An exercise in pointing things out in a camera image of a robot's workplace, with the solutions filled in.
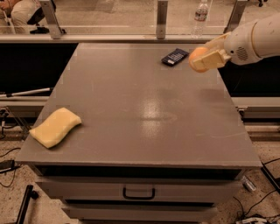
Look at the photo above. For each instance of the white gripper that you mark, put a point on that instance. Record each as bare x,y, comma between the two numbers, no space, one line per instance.
240,46

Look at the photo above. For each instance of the orange fruit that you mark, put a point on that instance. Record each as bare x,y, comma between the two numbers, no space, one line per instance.
197,52

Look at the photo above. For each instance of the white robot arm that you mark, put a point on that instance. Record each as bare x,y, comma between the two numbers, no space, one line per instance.
266,37

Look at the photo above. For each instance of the clear plastic water bottle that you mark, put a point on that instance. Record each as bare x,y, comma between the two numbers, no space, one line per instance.
200,19

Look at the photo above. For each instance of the grey drawer cabinet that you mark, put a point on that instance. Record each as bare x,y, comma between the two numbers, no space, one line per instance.
143,125

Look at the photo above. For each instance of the small metal can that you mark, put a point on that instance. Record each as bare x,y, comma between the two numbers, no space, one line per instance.
248,184

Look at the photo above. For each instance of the white power strip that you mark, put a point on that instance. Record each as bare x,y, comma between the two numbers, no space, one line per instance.
252,220

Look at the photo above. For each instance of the grey metal rod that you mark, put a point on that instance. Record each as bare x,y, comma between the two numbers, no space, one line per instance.
29,92

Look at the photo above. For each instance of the yellow sponge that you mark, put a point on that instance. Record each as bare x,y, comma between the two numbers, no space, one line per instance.
55,127

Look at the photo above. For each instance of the seated person in background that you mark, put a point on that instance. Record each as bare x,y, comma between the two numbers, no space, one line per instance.
17,15

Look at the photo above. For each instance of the black stand leg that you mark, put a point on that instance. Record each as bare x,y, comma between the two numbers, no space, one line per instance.
29,194

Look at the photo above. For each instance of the black power adapter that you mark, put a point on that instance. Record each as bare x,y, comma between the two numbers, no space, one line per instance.
7,166

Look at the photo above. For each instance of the right metal railing post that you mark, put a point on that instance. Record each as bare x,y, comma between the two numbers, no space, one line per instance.
236,15

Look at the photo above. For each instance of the metal railing post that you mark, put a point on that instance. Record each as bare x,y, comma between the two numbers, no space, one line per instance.
162,6
236,15
49,12

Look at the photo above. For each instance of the middle metal railing post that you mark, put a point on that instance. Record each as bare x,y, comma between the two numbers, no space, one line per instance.
162,6

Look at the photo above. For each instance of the black drawer handle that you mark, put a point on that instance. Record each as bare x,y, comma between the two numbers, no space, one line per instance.
137,194

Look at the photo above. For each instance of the left metal railing post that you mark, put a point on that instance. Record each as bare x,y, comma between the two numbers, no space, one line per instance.
49,12

